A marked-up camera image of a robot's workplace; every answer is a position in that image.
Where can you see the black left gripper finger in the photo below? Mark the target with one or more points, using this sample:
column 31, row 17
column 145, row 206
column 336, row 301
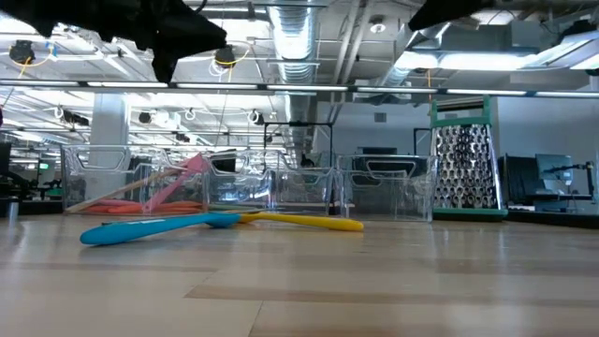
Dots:
column 203, row 46
column 210, row 30

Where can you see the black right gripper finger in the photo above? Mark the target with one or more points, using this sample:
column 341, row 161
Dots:
column 444, row 19
column 444, row 9

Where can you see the pink silicone spoon spatula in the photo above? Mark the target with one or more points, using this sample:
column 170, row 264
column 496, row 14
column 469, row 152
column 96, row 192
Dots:
column 194, row 165

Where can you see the blue silicone spoon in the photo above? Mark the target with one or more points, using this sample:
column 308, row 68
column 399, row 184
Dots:
column 121, row 232

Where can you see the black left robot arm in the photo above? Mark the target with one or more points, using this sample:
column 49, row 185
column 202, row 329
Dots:
column 28, row 14

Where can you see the white ceiling sensor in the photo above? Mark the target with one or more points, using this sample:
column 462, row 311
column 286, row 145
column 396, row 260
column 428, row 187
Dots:
column 377, row 25

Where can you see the white pillar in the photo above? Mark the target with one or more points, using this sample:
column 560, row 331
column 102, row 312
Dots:
column 107, row 126

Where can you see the long ceiling light bar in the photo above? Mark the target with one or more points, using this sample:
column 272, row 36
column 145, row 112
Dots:
column 327, row 88

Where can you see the teal steel box grater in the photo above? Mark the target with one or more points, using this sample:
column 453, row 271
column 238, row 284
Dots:
column 468, row 178

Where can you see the clear plastic bin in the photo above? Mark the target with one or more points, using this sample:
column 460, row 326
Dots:
column 388, row 196
column 290, row 187
column 93, row 182

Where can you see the background desk monitor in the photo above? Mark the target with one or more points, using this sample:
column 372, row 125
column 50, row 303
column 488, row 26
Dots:
column 554, row 168

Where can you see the yellow silicone spoon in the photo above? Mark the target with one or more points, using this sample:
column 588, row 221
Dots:
column 327, row 223

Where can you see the slanted silver ventilation duct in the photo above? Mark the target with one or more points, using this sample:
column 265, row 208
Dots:
column 402, row 70

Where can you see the silver metal post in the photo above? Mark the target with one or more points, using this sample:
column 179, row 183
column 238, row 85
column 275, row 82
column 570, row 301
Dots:
column 12, row 210

